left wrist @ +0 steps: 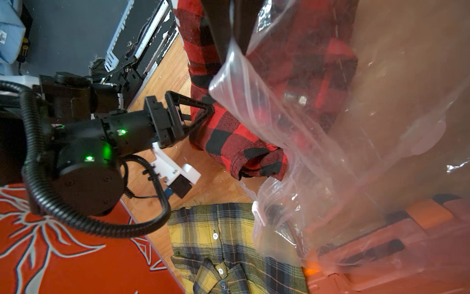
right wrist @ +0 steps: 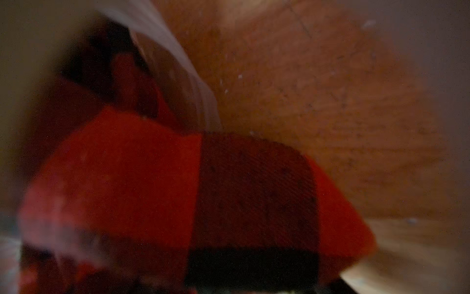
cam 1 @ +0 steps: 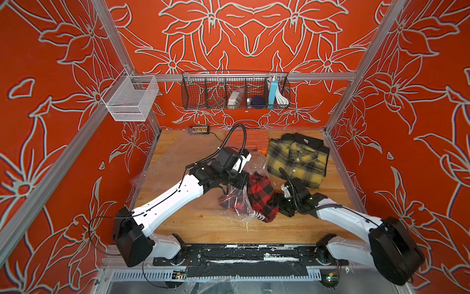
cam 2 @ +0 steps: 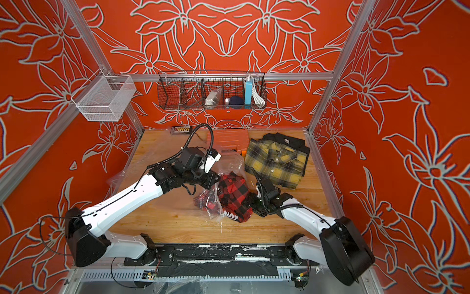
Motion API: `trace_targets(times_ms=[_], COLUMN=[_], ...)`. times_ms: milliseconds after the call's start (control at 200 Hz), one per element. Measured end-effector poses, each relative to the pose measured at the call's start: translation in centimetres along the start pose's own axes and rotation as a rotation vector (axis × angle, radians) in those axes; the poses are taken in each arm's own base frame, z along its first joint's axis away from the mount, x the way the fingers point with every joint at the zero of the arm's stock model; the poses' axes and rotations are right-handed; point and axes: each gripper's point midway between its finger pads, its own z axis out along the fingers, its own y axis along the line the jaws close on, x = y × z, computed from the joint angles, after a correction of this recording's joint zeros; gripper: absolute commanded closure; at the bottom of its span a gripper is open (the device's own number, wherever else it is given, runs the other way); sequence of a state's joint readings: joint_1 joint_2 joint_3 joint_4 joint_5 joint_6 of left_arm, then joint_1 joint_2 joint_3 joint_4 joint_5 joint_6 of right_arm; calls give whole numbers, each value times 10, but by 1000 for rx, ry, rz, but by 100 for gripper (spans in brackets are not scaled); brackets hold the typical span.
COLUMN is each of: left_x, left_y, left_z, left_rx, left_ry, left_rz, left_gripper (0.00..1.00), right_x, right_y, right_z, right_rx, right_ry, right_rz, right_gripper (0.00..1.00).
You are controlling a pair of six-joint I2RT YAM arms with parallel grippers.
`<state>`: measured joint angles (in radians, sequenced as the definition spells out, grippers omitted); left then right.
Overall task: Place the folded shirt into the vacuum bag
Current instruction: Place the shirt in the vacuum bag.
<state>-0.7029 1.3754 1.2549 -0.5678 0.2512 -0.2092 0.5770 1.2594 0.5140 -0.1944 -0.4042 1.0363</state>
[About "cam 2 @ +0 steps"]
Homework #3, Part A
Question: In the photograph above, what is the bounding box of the clear acrylic wall bin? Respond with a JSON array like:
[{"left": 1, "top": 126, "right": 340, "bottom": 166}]
[{"left": 73, "top": 75, "right": 137, "bottom": 122}]

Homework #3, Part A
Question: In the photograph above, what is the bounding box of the black wire wall basket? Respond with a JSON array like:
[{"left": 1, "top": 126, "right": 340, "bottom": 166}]
[{"left": 157, "top": 71, "right": 268, "bottom": 110}]

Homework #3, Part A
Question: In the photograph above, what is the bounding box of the light blue box in basket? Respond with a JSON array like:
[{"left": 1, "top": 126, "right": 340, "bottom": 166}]
[{"left": 244, "top": 77, "right": 253, "bottom": 109}]

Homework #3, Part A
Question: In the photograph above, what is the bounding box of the clear plastic vacuum bag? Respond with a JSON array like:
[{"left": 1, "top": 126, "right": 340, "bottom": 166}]
[{"left": 192, "top": 145, "right": 258, "bottom": 221}]

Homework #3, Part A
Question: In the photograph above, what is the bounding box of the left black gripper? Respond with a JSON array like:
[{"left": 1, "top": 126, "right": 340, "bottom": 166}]
[{"left": 185, "top": 165, "right": 225, "bottom": 191}]

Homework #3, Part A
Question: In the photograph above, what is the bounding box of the orange plastic tool case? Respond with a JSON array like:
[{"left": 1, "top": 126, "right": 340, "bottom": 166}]
[{"left": 207, "top": 129, "right": 250, "bottom": 156}]

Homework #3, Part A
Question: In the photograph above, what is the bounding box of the white cable in basket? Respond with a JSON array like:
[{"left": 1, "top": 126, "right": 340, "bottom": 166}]
[{"left": 251, "top": 87, "right": 266, "bottom": 108}]

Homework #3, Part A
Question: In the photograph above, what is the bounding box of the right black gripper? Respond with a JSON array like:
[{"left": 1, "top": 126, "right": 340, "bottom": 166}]
[{"left": 239, "top": 192, "right": 270, "bottom": 218}]

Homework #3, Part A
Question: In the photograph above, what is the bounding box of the small black device with buttons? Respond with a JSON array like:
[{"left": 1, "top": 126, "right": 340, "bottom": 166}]
[{"left": 170, "top": 126, "right": 193, "bottom": 135}]

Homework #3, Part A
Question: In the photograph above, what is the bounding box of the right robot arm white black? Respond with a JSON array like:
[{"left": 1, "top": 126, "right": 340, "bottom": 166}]
[{"left": 248, "top": 171, "right": 375, "bottom": 286}]

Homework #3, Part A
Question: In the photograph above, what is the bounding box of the dark blue round object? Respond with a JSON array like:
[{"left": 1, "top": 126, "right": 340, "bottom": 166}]
[{"left": 228, "top": 96, "right": 244, "bottom": 109}]

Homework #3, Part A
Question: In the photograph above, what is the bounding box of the red black plaid shirt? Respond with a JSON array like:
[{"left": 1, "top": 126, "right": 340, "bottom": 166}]
[{"left": 200, "top": 172, "right": 253, "bottom": 223}]

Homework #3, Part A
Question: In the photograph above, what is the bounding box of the white slotted cable duct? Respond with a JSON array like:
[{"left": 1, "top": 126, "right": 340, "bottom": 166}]
[{"left": 81, "top": 269, "right": 292, "bottom": 282}]

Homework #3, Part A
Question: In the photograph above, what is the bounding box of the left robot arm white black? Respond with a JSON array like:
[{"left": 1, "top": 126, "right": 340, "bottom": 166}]
[{"left": 64, "top": 124, "right": 221, "bottom": 268}]

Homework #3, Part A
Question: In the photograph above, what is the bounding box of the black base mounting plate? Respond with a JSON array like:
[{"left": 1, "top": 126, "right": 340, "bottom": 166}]
[{"left": 124, "top": 244, "right": 318, "bottom": 279}]

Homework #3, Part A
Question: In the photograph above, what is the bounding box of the yellow black plaid shirt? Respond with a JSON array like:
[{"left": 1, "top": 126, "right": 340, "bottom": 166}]
[{"left": 244, "top": 133, "right": 310, "bottom": 189}]

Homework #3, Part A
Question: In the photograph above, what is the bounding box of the grey white packet in basket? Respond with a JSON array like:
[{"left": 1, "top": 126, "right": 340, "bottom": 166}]
[{"left": 204, "top": 89, "right": 223, "bottom": 110}]

